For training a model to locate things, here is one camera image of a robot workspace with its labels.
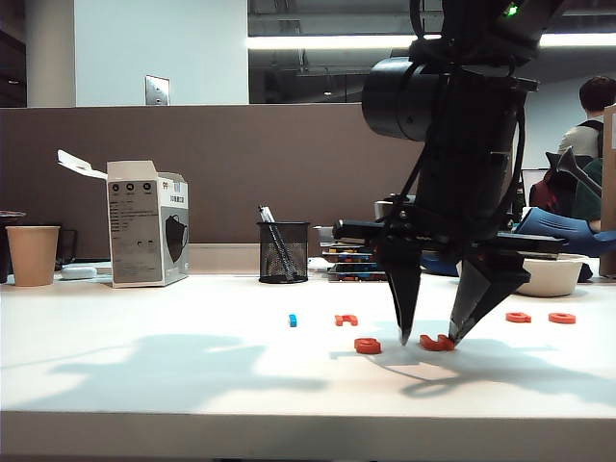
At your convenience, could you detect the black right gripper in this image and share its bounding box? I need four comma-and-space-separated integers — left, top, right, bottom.
332, 196, 567, 348

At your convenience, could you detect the orange hooked letter magnet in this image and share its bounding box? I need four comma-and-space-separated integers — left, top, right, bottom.
419, 334, 455, 352

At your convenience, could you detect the beige pulp tray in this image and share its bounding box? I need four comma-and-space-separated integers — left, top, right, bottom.
456, 253, 589, 297

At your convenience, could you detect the computer monitor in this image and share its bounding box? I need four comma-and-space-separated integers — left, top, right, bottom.
522, 167, 550, 193

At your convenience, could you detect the black mesh pen holder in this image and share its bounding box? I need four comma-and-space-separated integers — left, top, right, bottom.
256, 220, 311, 284

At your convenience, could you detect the person in green shirt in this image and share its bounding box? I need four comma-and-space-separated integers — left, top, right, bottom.
572, 158, 603, 223

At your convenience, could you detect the brown cardboard box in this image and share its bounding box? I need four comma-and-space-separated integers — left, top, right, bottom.
599, 104, 616, 279

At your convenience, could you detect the black pen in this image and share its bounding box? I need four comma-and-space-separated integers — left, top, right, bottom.
258, 204, 299, 280

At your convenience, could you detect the brown desk partition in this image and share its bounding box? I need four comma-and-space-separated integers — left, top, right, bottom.
0, 100, 434, 261

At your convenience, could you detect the person in beige shirt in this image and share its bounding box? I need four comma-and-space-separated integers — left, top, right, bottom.
557, 75, 616, 160

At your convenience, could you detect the ceiling light strip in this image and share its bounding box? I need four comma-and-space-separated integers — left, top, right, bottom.
245, 32, 616, 50

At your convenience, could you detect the white face mask box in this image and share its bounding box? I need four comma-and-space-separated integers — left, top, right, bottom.
56, 148, 191, 289

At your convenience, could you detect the white earbuds case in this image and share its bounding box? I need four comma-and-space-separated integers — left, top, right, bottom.
61, 263, 99, 280

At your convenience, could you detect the brown paper cup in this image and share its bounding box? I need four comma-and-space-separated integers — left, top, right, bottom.
5, 224, 62, 288

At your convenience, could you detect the grey metal bracket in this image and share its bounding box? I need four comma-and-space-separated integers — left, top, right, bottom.
546, 146, 603, 198

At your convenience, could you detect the grey desk cable rail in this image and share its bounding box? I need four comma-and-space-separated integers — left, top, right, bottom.
187, 243, 264, 276

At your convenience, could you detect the metal wall switch plate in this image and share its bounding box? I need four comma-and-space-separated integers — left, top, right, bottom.
144, 73, 171, 107

